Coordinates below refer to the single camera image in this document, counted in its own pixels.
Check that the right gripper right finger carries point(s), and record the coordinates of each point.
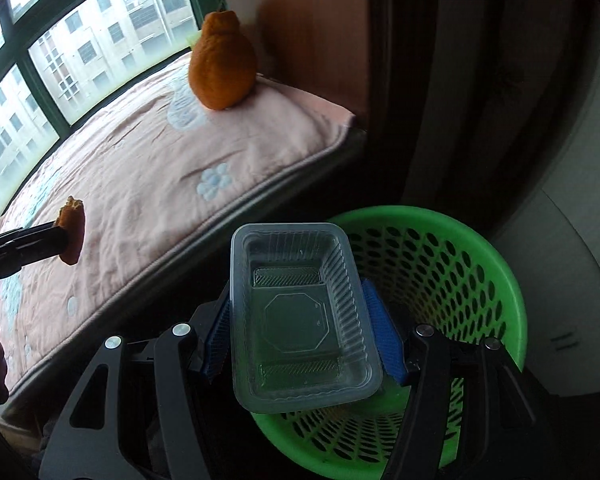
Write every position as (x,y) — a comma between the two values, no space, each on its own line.
(470,413)

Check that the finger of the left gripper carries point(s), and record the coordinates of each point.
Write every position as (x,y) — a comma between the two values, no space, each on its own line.
(21,247)

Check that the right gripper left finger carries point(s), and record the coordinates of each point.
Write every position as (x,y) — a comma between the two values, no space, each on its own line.
(134,413)

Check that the orange peel piece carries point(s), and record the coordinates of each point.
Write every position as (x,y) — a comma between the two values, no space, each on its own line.
(71,219)

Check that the clear rectangular plastic tray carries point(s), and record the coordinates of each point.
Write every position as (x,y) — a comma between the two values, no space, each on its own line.
(300,332)

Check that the green mesh trash basket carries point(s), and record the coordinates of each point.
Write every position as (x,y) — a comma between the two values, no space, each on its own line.
(439,272)

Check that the pink quilted blanket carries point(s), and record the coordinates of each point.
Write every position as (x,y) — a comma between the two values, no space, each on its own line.
(155,170)

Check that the large orange citrus fruit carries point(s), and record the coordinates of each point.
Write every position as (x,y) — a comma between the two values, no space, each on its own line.
(223,65)

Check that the wooden cabinet side panel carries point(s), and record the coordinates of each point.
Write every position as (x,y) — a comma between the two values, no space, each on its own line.
(320,46)

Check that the green window frame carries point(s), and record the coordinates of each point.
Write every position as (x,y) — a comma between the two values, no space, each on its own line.
(63,60)

